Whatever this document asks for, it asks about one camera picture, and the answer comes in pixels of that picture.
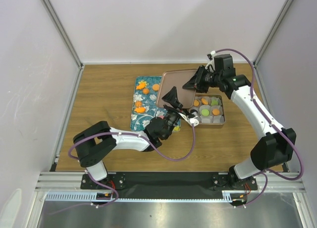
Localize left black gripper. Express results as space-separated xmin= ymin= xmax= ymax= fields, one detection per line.
xmin=161 ymin=86 xmax=190 ymax=139

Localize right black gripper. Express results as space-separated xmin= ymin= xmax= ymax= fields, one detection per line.
xmin=182 ymin=65 xmax=222 ymax=94

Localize green sandwich cookie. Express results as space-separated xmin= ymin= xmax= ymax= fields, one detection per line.
xmin=201 ymin=109 xmax=210 ymax=117
xmin=211 ymin=99 xmax=218 ymax=106

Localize orange round cookie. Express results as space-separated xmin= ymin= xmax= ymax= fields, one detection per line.
xmin=152 ymin=84 xmax=160 ymax=91
xmin=211 ymin=108 xmax=220 ymax=116

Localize metal tongs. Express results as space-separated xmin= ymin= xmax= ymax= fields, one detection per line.
xmin=85 ymin=107 xmax=117 ymax=127

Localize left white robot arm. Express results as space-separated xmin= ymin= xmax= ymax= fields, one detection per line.
xmin=73 ymin=87 xmax=182 ymax=188

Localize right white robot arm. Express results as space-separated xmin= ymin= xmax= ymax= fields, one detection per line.
xmin=183 ymin=66 xmax=296 ymax=189

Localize teal floral serving tray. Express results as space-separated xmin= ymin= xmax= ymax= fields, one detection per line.
xmin=130 ymin=76 xmax=167 ymax=131

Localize orange swirl cookie top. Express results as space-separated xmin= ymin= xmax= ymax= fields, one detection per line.
xmin=142 ymin=88 xmax=150 ymax=94

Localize brown cookie tin box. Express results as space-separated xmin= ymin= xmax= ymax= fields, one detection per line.
xmin=189 ymin=94 xmax=225 ymax=128

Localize orange fish cookie top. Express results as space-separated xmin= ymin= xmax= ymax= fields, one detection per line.
xmin=136 ymin=82 xmax=147 ymax=90

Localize orange fish cookie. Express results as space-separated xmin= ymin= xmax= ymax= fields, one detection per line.
xmin=136 ymin=82 xmax=147 ymax=90
xmin=134 ymin=107 xmax=147 ymax=114

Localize orange flower cookie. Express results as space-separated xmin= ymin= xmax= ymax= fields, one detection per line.
xmin=135 ymin=101 xmax=143 ymax=108

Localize orange fish cookie lower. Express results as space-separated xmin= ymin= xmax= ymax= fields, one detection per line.
xmin=134 ymin=107 xmax=147 ymax=114

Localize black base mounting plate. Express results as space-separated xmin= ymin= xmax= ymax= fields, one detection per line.
xmin=81 ymin=171 xmax=258 ymax=200

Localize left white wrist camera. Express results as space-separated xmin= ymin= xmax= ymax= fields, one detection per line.
xmin=179 ymin=112 xmax=201 ymax=127

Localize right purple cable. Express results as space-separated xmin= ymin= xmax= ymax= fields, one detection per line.
xmin=210 ymin=48 xmax=306 ymax=208

